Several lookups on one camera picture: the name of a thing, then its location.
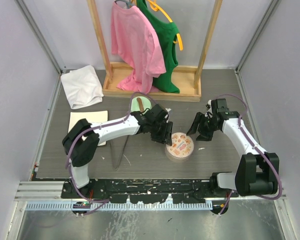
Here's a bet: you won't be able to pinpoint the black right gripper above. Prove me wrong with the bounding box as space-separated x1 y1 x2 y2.
186 112 219 142

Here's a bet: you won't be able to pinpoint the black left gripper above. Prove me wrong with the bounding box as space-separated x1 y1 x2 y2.
149 118 172 145

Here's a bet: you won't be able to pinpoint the silver embossed tin lid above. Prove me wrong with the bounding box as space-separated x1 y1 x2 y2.
165 132 194 156

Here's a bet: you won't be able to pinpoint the round silver tin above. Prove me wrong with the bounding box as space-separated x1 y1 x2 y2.
165 151 192 163

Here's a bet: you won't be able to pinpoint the mint green canister lid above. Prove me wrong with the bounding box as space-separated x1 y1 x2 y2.
130 96 152 113

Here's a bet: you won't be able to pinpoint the metal serving tongs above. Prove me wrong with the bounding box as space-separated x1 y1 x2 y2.
109 135 130 171

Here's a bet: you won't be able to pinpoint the white square plate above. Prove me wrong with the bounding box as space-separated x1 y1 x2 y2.
67 110 108 132

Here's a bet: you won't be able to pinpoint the white cloth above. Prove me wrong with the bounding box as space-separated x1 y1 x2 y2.
60 65 104 110

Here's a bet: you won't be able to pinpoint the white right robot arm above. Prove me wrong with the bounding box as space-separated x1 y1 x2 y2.
186 98 283 200

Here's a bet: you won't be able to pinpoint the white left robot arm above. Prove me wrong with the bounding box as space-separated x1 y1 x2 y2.
62 104 173 198

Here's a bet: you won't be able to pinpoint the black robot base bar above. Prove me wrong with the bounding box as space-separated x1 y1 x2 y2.
61 177 240 205

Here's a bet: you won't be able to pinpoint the wooden clothes rack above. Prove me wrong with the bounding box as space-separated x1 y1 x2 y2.
87 0 222 102

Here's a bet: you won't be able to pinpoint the pink t-shirt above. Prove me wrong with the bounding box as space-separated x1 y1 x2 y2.
111 2 166 94

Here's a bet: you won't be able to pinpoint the green t-shirt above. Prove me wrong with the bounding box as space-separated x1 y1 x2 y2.
136 0 180 94

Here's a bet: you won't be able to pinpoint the orange clothes hanger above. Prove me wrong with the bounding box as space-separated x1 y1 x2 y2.
144 0 185 52

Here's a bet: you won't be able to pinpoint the grey clothes hanger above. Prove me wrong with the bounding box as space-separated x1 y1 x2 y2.
114 0 134 9

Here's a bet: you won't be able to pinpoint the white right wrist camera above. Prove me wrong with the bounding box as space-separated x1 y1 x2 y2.
205 100 213 118

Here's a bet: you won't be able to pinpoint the left aluminium frame post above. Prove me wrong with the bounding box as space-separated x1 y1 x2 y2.
13 0 67 75

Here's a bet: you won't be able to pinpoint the white slotted cable duct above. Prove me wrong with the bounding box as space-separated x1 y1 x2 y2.
25 200 213 212

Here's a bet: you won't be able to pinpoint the aluminium corner frame post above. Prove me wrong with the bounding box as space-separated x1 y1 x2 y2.
236 0 282 73

